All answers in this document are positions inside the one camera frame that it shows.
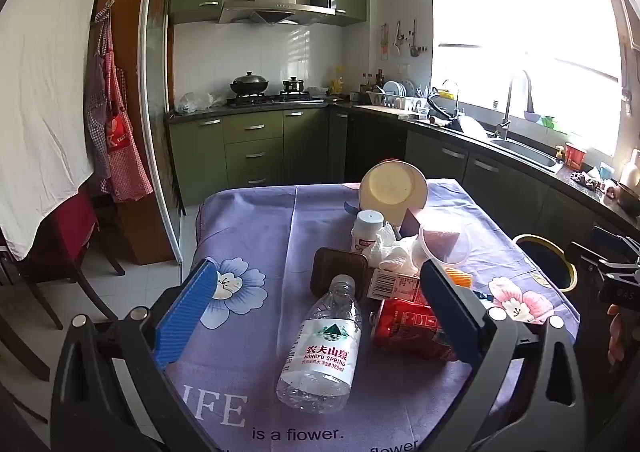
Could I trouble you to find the orange foam fruit net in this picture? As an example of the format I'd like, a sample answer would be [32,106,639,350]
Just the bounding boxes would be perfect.
[445,267,473,288]

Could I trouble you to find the red crushed cola can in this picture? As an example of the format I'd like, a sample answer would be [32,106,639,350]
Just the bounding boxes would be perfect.
[370,298,458,361]

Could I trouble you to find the clear plastic cup lid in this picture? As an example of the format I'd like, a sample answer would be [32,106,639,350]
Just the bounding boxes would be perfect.
[418,227,471,264]

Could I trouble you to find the red white drink carton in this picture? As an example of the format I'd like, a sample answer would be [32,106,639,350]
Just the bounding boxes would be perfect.
[367,269,420,302]

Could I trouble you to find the small white yogurt bottle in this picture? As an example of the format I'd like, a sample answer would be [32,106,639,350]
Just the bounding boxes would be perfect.
[350,209,385,254]

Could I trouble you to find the clear plastic water bottle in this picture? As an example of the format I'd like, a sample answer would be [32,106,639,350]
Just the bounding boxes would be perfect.
[277,274,362,414]

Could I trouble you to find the white paper bowl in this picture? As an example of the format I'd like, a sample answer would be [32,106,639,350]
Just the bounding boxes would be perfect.
[358,160,428,227]

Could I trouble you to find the yellow rimmed teal trash bin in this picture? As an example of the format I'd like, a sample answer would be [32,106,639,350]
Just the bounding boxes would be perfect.
[513,234,578,293]

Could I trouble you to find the steel kitchen sink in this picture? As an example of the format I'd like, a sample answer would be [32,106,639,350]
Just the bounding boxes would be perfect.
[489,138,562,172]

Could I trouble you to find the green lower kitchen cabinets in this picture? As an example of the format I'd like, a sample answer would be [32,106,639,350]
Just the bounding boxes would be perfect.
[168,103,639,247]

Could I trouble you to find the person's right hand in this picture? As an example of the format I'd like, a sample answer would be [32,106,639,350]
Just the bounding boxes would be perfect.
[608,305,625,364]

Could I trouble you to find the purple floral tablecloth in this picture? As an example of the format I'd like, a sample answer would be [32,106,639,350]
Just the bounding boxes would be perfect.
[167,179,586,451]

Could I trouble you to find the red container on counter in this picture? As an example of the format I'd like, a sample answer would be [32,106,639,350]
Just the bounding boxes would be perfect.
[565,142,586,172]

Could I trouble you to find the crumpled white tissue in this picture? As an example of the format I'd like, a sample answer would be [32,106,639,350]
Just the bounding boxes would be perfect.
[362,224,431,276]

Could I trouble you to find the dark wooden chair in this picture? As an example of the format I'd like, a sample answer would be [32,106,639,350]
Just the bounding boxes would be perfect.
[0,183,126,383]

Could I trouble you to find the dark brown square coaster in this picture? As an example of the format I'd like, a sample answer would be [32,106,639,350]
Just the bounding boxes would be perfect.
[310,247,370,300]

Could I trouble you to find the red checkered apron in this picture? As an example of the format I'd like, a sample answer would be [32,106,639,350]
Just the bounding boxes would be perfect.
[84,0,153,203]

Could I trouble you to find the steel sink faucet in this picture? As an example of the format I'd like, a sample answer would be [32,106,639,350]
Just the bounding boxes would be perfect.
[495,71,535,140]

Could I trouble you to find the black wok with lid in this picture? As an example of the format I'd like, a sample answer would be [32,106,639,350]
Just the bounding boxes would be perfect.
[230,72,269,97]

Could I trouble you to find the gas stove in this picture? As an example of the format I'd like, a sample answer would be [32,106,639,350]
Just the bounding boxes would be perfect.
[227,91,324,108]

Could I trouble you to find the dish rack with dishes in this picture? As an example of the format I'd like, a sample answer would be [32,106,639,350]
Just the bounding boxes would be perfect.
[367,79,430,114]

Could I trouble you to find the small steel pot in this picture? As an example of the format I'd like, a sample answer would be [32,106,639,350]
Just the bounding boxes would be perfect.
[282,76,305,94]

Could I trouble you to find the white hanging cloth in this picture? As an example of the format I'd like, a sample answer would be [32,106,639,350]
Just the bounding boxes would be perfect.
[0,0,94,259]

